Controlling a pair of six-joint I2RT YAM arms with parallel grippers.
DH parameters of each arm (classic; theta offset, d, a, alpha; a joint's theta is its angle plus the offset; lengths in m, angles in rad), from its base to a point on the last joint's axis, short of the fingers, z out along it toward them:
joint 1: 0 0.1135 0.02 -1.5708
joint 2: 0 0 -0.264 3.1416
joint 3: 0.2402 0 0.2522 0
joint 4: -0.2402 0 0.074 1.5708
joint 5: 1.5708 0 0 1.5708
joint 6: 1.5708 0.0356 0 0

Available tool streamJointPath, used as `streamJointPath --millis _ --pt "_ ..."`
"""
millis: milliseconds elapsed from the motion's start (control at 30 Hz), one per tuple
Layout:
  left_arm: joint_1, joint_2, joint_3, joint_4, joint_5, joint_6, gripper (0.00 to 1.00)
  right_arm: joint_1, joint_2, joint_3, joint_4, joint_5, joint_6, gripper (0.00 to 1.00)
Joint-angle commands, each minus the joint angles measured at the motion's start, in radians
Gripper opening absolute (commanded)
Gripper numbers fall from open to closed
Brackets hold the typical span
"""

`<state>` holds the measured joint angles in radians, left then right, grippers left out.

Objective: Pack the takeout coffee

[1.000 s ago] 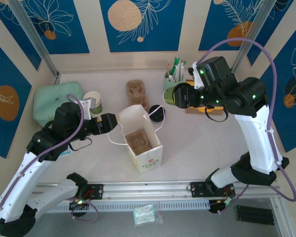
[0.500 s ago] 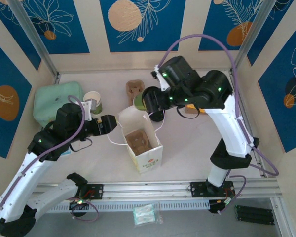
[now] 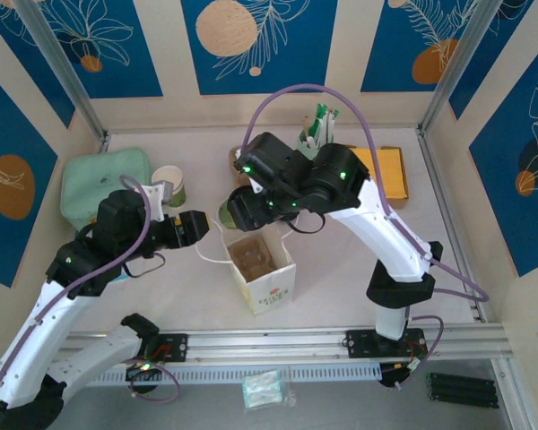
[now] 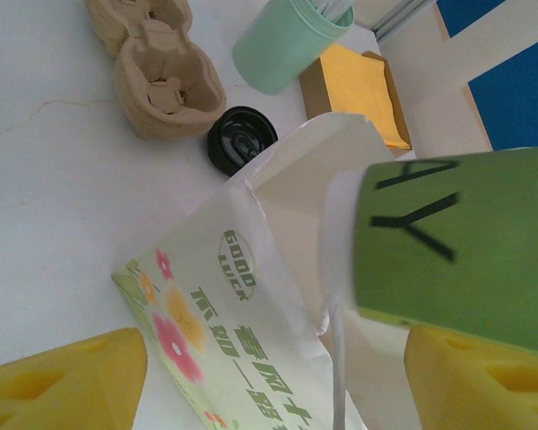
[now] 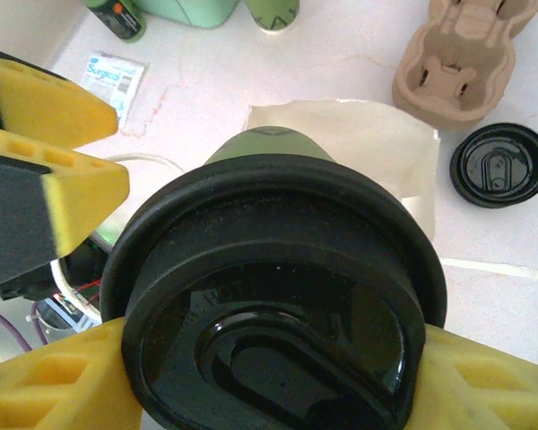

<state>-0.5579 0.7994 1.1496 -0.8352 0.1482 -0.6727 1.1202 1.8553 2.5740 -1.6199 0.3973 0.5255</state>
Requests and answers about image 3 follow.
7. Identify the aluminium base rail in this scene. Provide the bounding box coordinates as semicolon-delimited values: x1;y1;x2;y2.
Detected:
66;324;512;359

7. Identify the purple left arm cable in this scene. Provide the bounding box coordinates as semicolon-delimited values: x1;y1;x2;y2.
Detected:
0;174;153;413

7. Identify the white slotted cable duct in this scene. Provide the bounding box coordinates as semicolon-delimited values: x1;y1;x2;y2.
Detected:
89;362;382;389

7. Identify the black ribbed block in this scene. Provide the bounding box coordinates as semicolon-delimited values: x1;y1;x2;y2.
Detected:
425;371;499;410

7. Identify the brown cardboard napkin tray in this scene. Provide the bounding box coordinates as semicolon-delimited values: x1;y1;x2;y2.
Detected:
347;143;409;210

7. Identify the yellow napkin stack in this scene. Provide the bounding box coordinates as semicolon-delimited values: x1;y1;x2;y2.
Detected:
353;147;409;201

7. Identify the white paper takeout bag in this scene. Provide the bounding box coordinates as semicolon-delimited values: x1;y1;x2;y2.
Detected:
195;219;298;317

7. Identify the brown cardboard cup carrier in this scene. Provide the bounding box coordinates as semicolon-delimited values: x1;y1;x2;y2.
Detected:
230;239;279;283
228;150;252;186

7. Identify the aluminium frame post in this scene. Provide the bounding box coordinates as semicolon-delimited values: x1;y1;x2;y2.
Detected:
15;0;109;141
419;0;506;135

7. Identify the clear plastic packet bag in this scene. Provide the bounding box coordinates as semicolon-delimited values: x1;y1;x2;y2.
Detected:
240;366;298;411

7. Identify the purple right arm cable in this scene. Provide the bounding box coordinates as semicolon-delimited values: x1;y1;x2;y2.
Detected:
241;83;490;391

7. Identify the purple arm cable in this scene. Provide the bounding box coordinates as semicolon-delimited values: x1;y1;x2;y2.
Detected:
241;83;490;391
0;174;153;413

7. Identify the green tipped wrapped straw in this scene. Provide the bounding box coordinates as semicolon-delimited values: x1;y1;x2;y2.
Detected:
311;103;331;147
323;108;341;145

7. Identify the mint green insulated bag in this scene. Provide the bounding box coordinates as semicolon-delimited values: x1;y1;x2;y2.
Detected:
60;147;156;232

